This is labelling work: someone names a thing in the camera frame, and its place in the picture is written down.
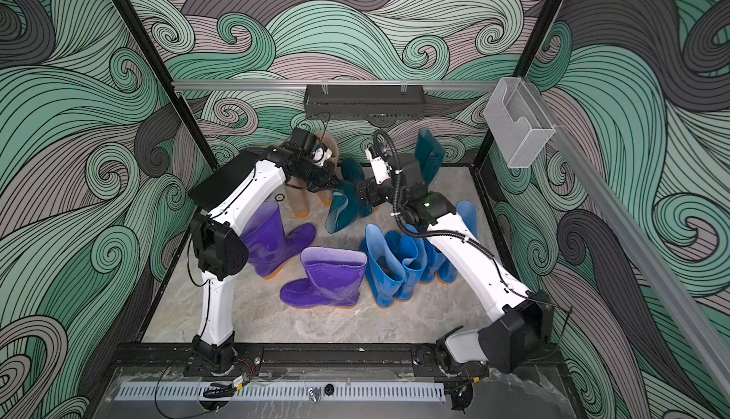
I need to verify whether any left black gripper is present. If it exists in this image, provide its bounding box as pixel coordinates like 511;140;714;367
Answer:
294;161;343;193

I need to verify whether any beige boot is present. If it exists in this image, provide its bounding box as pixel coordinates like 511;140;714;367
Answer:
277;141;310;219
317;130;340;207

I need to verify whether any teal boot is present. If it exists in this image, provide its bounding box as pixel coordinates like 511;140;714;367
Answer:
324;158;373;234
414;128;446;185

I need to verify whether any blue boot front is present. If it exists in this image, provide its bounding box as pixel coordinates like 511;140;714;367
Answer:
385;231;427;301

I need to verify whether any blue boot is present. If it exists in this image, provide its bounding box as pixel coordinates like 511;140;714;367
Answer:
437;200;478;284
420;238;447;284
360;224;405;308
385;231;427;301

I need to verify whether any purple boot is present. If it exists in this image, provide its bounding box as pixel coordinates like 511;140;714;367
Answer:
279;247;368;309
241;202;317;279

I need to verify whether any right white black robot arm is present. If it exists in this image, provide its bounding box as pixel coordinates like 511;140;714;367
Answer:
355;129;555;373

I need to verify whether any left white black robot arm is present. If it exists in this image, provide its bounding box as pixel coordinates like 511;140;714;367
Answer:
189;128;340;375

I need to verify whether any black case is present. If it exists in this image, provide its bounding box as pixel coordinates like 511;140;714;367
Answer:
188;148;264;211

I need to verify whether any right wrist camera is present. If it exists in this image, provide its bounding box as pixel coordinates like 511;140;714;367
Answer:
366;145;392;185

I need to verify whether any black wall shelf tray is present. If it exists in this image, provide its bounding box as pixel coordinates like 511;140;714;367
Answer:
303;84;427;126

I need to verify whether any white mesh wall basket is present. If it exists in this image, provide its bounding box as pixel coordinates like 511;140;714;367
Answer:
483;77;555;169

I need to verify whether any aluminium rail back wall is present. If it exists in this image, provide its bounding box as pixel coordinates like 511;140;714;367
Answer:
172;79;497;93

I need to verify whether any aluminium rail wall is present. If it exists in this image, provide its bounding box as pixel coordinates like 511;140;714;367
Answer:
172;79;497;93
527;79;730;403

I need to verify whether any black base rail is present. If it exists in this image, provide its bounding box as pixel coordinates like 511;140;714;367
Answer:
107;341;566;377

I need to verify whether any white slotted cable duct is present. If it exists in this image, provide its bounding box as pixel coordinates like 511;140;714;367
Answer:
113;381;446;403

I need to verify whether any aluminium rail right wall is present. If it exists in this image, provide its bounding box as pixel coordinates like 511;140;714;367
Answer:
527;79;730;403

